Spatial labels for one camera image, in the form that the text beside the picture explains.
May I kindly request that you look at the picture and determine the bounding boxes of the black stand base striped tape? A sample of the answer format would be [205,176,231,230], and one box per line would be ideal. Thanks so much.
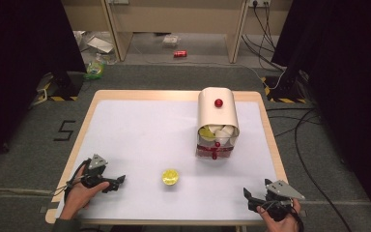
[36,71,85,102]
[260,71,309,104]

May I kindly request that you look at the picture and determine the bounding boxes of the person's right hand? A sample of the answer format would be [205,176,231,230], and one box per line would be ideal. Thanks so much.
[256,198,302,232]

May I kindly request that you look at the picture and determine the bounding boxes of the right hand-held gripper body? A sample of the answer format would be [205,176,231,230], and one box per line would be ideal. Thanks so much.
[254,179,306,222]

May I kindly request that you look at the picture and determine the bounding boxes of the person's left hand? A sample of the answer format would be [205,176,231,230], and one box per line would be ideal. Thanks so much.
[60,164,111,220]

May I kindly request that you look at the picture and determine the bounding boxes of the white table mat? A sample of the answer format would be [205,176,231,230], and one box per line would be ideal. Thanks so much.
[55,100,286,222]

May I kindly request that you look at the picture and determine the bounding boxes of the beige desk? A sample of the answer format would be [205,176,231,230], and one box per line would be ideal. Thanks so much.
[60,0,294,65]

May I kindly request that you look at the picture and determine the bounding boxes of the cream container with red knob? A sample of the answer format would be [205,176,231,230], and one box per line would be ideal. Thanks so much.
[195,86,241,161]

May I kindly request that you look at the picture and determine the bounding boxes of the green plastic bag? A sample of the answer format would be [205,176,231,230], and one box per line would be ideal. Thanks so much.
[83,59,106,80]

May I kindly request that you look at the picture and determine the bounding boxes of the long black floor cable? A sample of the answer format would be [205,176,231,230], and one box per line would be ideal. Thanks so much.
[294,108,354,232]

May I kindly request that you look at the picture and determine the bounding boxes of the black power cables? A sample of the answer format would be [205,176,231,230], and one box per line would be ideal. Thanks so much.
[241,0,287,72]

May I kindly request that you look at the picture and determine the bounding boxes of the white floor cable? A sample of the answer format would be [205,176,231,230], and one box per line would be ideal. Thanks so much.
[130,41,287,91]

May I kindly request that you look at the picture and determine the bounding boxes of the white wall socket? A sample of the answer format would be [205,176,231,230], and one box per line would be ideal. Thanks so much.
[247,0,271,9]

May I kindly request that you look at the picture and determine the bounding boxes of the black curtain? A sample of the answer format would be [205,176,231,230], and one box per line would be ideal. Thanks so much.
[0,0,87,170]
[271,0,371,228]

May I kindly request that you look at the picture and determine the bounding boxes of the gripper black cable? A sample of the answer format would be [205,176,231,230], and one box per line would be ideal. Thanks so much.
[51,159,93,202]
[289,206,306,232]

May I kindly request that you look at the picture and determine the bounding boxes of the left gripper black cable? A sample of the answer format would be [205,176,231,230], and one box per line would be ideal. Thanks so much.
[51,159,93,202]

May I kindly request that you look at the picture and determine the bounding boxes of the clear plastic packet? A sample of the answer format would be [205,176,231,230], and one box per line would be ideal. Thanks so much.
[161,34,182,48]

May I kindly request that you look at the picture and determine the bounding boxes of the yellow cup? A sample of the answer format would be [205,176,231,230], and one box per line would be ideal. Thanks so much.
[160,168,181,187]
[198,128,217,142]

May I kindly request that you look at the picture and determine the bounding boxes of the wooden table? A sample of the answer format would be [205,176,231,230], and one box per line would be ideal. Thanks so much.
[44,89,300,226]

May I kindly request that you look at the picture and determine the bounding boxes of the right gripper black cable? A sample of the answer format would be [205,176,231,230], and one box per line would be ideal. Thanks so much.
[289,206,306,232]

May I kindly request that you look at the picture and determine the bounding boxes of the white plastic wrapper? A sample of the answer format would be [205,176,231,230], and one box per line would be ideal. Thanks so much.
[86,35,115,54]

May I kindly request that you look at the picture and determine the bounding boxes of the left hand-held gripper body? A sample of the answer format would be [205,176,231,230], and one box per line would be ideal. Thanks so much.
[79,154,111,190]

